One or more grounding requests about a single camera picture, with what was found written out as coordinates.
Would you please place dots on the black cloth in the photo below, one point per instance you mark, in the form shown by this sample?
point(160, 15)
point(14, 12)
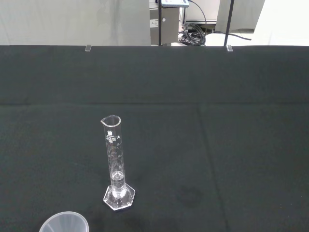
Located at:
point(217, 120)

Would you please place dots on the clear cloth clip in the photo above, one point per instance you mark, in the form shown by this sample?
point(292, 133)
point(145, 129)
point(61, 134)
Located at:
point(88, 48)
point(229, 48)

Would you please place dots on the grey metal cabinet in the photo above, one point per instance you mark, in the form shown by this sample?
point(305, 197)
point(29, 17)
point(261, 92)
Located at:
point(166, 29)

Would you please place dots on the blue grey control panel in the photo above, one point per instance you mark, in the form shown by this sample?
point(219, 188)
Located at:
point(175, 2)

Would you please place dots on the black tripod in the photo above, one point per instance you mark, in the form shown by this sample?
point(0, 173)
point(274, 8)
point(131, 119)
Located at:
point(160, 24)

